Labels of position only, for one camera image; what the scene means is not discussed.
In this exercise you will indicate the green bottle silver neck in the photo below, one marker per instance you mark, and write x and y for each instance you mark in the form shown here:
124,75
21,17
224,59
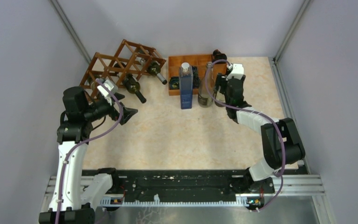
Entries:
92,83

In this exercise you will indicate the brown wooden wine rack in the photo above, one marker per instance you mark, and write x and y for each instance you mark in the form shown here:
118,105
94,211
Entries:
130,58

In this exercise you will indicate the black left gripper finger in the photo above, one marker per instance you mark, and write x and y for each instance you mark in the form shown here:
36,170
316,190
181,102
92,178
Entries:
119,96
125,114

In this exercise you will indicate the black object behind tray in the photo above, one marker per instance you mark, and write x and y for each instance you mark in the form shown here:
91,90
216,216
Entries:
218,57

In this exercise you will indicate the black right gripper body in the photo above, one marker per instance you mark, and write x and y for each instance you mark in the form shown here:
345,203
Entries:
224,82

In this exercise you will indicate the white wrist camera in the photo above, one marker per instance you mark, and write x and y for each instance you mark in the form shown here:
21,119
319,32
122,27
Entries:
235,70
107,88

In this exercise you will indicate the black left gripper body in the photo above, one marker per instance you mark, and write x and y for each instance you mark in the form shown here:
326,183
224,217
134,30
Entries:
117,109

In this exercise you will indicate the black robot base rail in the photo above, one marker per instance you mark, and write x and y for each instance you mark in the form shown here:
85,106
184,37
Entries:
183,186

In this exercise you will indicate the green bottle white label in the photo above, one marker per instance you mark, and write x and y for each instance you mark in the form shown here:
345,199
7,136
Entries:
219,97

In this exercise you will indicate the black coiled item right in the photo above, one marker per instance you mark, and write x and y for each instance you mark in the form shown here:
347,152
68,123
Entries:
196,79

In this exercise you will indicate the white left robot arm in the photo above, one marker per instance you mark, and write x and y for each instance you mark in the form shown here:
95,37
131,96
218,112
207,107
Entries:
70,203

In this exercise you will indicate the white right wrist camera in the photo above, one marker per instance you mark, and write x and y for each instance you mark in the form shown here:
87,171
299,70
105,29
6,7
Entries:
235,70

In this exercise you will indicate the green bottle black neck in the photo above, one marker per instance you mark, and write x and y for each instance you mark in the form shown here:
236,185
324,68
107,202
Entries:
133,87

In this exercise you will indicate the black coiled item left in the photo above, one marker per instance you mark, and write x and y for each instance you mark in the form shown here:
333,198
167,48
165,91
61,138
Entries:
174,83

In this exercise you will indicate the clear glass wine bottle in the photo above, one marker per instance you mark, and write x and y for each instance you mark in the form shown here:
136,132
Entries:
206,86

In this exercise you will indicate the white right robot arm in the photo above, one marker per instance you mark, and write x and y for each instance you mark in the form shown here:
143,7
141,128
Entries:
281,143

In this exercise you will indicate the black coiled item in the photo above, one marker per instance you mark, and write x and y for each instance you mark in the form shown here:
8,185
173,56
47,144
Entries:
196,79
174,83

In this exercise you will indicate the green bottle upper rack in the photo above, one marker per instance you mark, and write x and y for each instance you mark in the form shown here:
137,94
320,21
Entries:
154,69

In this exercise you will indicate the blue square glass bottle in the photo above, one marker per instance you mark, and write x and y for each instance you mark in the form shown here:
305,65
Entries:
186,86

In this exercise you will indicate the wooden compartment tray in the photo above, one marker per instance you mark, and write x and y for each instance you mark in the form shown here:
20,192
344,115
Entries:
199,61

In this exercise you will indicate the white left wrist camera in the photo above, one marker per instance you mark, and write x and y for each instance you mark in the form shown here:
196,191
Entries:
107,88

